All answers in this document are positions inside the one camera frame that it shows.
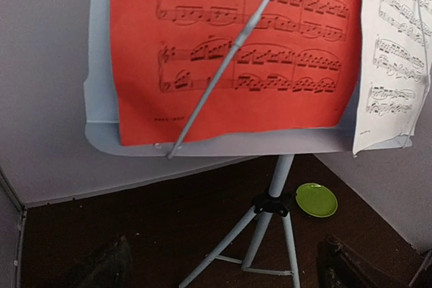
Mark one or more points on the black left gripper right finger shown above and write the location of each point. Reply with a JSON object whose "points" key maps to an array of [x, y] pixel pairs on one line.
{"points": [[338, 265]]}

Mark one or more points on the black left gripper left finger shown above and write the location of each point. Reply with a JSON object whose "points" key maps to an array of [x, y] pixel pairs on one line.
{"points": [[109, 265]]}

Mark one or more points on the white perforated music stand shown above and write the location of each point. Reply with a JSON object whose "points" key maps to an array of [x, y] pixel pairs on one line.
{"points": [[102, 131]]}

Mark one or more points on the red sheet music page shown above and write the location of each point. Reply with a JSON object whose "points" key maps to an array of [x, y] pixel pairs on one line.
{"points": [[273, 65]]}

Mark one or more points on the white sheet music page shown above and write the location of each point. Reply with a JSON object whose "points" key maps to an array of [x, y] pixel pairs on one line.
{"points": [[395, 76]]}

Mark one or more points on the green plate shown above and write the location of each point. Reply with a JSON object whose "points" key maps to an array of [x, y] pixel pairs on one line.
{"points": [[316, 200]]}

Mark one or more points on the left aluminium frame post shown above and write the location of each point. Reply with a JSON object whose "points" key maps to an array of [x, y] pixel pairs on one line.
{"points": [[13, 220]]}

